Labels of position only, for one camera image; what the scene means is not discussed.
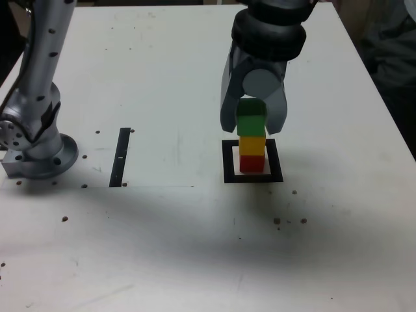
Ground red cube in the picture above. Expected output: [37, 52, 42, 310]
[239, 155, 265, 173]

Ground black tape square outline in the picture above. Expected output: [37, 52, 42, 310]
[221, 138, 284, 185]

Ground yellow cube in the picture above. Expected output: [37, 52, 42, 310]
[239, 135, 266, 157]

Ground green cube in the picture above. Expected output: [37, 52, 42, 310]
[235, 99, 269, 137]

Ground black tape strip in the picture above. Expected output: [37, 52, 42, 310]
[109, 127, 131, 189]

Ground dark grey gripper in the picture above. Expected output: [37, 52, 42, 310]
[220, 42, 289, 136]

